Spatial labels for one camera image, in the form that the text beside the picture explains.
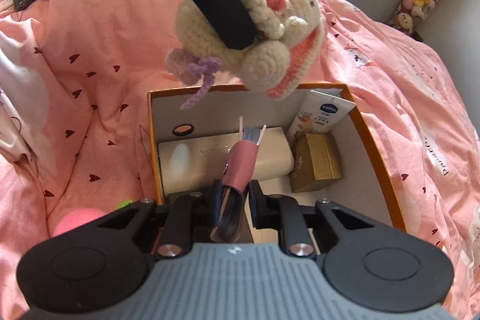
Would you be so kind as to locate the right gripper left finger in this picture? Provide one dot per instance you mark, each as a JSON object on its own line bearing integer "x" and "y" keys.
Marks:
{"x": 186, "y": 216}

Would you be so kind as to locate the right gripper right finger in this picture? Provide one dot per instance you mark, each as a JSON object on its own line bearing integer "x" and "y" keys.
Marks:
{"x": 284, "y": 215}

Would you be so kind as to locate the white glasses case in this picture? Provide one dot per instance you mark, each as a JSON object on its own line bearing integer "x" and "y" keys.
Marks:
{"x": 191, "y": 164}

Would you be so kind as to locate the gold gift box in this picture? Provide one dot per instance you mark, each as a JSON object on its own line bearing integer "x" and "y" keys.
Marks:
{"x": 317, "y": 163}

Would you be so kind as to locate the crochet white bunny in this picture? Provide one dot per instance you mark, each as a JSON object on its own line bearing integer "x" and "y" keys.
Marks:
{"x": 290, "y": 34}

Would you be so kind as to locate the white Vaseline tube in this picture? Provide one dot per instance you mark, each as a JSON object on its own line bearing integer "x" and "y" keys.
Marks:
{"x": 318, "y": 114}

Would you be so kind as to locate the pink fluffy pompom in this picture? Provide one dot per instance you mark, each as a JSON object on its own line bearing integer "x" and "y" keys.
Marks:
{"x": 76, "y": 218}

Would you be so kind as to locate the pink fabric pouch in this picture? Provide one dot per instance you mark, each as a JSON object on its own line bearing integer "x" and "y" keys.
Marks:
{"x": 25, "y": 108}

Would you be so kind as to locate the orange cardboard box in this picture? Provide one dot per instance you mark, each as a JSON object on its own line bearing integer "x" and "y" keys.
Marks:
{"x": 366, "y": 185}

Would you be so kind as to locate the pink bed duvet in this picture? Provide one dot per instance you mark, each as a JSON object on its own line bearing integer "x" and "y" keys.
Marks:
{"x": 100, "y": 58}

